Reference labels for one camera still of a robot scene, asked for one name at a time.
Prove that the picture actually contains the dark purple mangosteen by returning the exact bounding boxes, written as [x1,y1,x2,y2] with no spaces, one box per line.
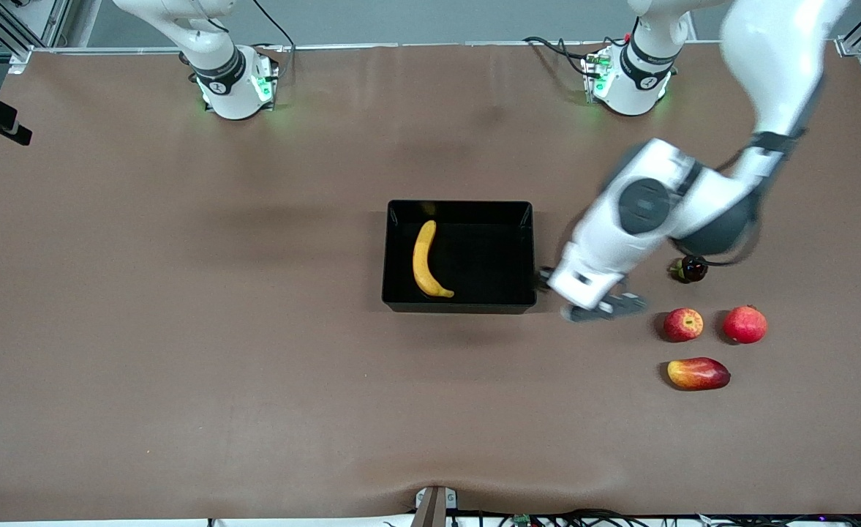
[669,255,709,284]

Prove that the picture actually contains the large red apple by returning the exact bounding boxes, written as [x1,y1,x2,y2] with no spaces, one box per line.
[722,304,768,345]

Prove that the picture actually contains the black plastic box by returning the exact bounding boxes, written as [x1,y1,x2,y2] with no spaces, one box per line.
[381,200,538,315]

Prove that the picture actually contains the red yellow mango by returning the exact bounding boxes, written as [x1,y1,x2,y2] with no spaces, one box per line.
[666,356,732,392]

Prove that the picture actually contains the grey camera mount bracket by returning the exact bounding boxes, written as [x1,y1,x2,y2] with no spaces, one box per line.
[412,485,460,527]

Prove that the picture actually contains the black left arm base cables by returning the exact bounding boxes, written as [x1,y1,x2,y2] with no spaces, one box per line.
[524,35,601,78]

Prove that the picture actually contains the brown table mat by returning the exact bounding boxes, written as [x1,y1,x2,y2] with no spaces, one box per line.
[0,40,861,524]

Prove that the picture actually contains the black right arm base cable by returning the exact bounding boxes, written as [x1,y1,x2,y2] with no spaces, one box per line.
[251,0,296,81]

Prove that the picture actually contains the yellow banana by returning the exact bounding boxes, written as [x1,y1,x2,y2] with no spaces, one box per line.
[412,220,455,299]

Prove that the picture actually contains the red yellow apple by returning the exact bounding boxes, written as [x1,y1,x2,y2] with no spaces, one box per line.
[663,307,704,343]

